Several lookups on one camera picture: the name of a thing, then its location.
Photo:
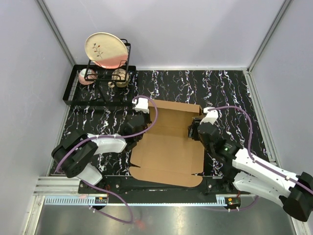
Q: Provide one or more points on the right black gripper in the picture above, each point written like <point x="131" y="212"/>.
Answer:
<point x="192" y="129"/>

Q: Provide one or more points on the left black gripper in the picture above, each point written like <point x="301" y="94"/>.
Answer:
<point x="145" y="114"/>

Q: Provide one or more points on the brown cardboard box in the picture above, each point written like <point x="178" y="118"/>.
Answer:
<point x="166" y="154"/>

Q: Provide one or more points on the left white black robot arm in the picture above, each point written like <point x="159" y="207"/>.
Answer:
<point x="73" y="155"/>

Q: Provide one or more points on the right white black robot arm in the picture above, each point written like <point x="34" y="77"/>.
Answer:
<point x="249" y="173"/>

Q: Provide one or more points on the right small control box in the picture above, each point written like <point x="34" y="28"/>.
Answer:
<point x="234" y="201"/>

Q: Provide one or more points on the small control box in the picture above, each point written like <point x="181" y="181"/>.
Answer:
<point x="101" y="200"/>
<point x="234" y="201"/>

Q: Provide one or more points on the left small control box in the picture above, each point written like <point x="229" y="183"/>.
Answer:
<point x="101" y="200"/>

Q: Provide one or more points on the beige ceramic cup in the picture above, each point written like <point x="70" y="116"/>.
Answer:
<point x="120" y="79"/>

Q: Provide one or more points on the pink white ceramic cup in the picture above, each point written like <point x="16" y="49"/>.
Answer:
<point x="87" y="77"/>

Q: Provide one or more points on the cream pink floral plate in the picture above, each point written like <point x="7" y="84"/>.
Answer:
<point x="106" y="50"/>

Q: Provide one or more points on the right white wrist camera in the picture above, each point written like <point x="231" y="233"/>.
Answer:
<point x="210" y="115"/>

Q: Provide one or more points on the black wire dish rack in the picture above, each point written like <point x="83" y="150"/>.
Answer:
<point x="98" y="93"/>

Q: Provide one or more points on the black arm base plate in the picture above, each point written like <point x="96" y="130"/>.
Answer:
<point x="123" y="184"/>

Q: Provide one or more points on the slotted aluminium rail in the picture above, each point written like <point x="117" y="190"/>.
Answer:
<point x="89" y="201"/>

